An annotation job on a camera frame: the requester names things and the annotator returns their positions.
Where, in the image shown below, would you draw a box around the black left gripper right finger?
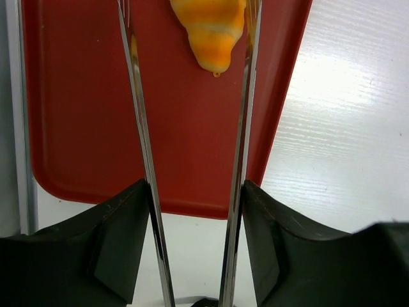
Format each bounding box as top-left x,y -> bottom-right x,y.
243,180 -> 408,306

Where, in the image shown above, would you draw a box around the golden croissant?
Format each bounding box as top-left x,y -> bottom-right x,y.
170,0 -> 247,77

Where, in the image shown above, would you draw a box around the red serving tray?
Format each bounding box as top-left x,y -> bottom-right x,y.
21,1 -> 312,219

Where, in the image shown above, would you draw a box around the metal serving tongs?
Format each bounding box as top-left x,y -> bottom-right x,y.
117,1 -> 262,306

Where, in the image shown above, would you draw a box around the aluminium table frame rail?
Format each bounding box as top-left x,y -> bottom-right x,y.
5,0 -> 38,235

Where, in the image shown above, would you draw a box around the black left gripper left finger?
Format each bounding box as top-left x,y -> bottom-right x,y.
1,180 -> 150,306

